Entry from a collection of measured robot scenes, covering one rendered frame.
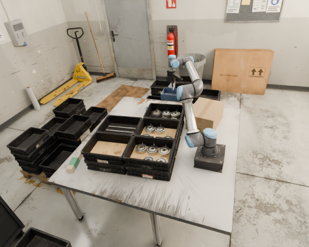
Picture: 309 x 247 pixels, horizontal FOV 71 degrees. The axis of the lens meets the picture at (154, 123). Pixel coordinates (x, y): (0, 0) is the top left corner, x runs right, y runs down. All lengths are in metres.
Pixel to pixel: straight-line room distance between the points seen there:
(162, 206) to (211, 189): 0.42
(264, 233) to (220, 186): 0.85
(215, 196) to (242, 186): 1.06
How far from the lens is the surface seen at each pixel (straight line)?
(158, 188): 1.88
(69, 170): 2.19
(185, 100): 1.83
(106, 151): 2.09
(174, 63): 2.11
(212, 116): 2.30
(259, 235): 2.58
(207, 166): 1.98
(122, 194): 1.89
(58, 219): 2.85
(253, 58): 4.59
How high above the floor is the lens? 2.19
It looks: 36 degrees down
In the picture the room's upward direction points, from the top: 6 degrees counter-clockwise
